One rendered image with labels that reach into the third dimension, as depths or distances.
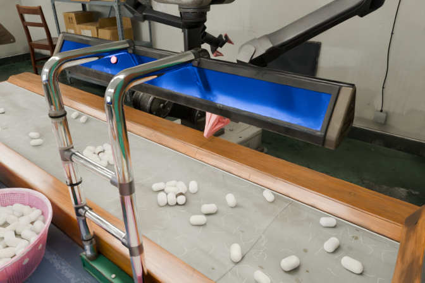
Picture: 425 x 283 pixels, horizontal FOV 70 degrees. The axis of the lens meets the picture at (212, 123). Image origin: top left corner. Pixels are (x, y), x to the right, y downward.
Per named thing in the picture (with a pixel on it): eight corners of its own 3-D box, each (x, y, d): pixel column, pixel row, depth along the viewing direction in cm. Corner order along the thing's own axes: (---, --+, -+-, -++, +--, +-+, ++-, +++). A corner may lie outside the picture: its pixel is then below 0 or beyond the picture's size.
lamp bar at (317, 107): (83, 59, 74) (78, 29, 71) (353, 127, 41) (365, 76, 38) (52, 67, 68) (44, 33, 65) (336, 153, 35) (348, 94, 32)
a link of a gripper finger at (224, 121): (207, 133, 73) (226, 102, 76) (185, 125, 77) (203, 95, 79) (217, 145, 79) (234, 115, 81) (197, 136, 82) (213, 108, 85)
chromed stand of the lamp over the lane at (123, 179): (149, 215, 77) (128, 36, 58) (212, 253, 67) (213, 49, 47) (82, 268, 64) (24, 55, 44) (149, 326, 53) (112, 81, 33)
